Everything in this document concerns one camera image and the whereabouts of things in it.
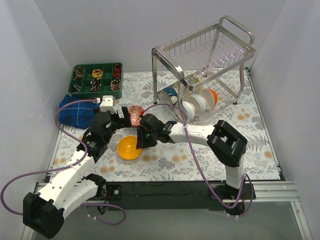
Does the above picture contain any yellow rolled tie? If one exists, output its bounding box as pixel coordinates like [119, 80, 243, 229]
[92, 69, 103, 79]

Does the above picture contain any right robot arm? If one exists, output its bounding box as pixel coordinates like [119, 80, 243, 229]
[136, 113, 248, 199]

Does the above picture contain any orange black rolled tie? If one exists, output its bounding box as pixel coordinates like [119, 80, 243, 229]
[112, 63, 122, 78]

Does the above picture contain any blue white patterned bowl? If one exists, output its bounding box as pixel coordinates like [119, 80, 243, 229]
[127, 105, 145, 127]

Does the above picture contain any blue plaid cloth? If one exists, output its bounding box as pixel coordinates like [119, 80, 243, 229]
[58, 93, 103, 130]

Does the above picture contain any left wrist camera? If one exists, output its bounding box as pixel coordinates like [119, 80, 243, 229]
[97, 95, 118, 114]

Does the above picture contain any orange bowl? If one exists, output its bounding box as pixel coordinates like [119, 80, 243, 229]
[117, 135, 142, 161]

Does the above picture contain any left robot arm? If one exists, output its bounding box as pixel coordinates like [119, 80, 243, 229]
[22, 106, 132, 239]

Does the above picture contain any orange flower patterned plate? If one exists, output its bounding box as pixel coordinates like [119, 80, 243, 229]
[178, 83, 193, 101]

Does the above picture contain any aluminium frame rail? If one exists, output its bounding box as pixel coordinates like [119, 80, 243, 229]
[29, 181, 301, 205]

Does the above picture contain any dark floral rolled tie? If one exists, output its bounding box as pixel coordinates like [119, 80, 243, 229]
[90, 78, 102, 92]

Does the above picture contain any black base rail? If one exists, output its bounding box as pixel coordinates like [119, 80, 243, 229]
[96, 181, 257, 211]

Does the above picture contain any teal rimmed white bowl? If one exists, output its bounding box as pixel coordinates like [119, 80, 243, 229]
[161, 86, 178, 105]

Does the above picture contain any stainless steel dish rack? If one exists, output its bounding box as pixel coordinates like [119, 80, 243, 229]
[151, 15, 256, 123]

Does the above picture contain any green compartment tray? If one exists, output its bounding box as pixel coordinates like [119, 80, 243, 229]
[68, 62, 124, 99]

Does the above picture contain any green patterned plate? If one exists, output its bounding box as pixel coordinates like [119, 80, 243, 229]
[185, 74, 203, 93]

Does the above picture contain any white bowl front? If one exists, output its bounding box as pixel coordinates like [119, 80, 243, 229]
[179, 101, 196, 124]

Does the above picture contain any brown rolled tie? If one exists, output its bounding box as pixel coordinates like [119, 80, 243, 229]
[73, 66, 85, 80]

